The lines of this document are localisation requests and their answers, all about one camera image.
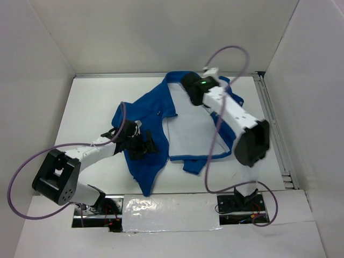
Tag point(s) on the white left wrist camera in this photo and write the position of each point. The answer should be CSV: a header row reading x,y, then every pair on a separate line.
x,y
138,127

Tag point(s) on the blue jacket white lining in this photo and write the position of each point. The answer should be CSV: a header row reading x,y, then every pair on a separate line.
x,y
182,132

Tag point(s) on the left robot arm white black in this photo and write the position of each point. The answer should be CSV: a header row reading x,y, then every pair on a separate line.
x,y
57,178

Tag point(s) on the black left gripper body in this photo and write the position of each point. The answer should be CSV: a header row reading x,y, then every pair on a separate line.
x,y
134,145

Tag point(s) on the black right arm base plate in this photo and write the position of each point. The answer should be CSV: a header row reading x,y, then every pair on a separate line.
x,y
231,204

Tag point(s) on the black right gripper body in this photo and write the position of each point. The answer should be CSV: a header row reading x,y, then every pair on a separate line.
x,y
193,101

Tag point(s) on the white glossy taped sheet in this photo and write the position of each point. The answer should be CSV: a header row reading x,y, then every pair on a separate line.
x,y
170,213

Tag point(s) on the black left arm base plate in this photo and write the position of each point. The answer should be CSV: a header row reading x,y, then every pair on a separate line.
x,y
110,208

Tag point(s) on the aluminium frame rail back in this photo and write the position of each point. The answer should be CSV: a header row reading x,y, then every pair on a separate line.
x,y
132,75

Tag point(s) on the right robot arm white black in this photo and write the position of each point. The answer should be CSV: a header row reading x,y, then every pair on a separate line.
x,y
252,136

